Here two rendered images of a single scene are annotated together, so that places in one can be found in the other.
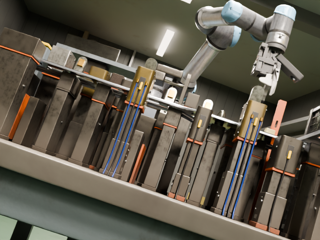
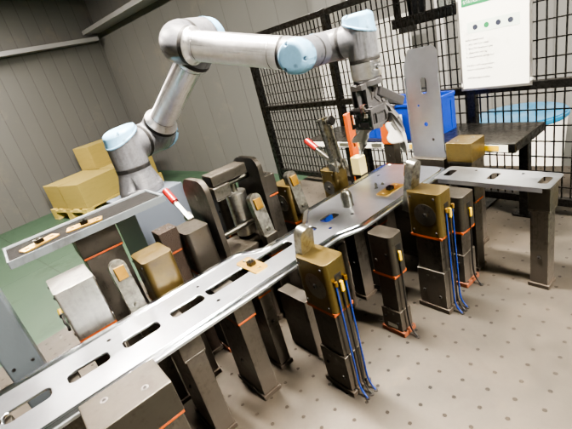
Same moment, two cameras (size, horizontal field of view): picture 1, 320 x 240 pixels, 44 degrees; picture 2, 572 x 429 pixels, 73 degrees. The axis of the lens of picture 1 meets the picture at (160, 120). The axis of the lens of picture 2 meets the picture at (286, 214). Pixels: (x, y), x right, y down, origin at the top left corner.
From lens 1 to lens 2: 1.15 m
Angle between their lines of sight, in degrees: 49
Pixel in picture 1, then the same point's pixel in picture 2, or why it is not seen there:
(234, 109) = (37, 20)
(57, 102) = (203, 374)
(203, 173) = (364, 264)
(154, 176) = not seen: hidden behind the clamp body
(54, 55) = (73, 305)
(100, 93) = (243, 310)
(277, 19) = (364, 42)
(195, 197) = (369, 288)
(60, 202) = not seen: outside the picture
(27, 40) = (155, 403)
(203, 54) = (184, 86)
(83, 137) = (261, 365)
